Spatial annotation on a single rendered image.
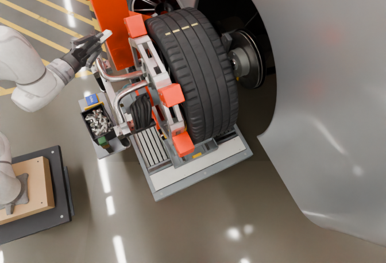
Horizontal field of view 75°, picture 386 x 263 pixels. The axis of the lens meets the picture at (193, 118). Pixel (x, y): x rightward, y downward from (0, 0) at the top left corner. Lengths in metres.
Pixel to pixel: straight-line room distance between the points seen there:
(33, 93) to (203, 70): 0.60
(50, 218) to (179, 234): 0.84
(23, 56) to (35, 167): 1.05
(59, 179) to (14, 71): 1.06
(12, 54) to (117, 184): 1.38
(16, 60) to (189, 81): 0.56
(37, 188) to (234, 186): 1.33
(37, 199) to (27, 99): 0.90
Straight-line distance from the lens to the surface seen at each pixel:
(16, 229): 1.91
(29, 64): 0.90
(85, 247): 2.07
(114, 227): 2.02
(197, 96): 1.01
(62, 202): 1.82
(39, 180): 1.79
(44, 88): 0.97
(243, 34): 1.35
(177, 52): 1.01
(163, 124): 1.44
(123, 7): 1.41
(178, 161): 1.88
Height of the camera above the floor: 1.98
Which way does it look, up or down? 67 degrees down
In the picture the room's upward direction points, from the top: 10 degrees clockwise
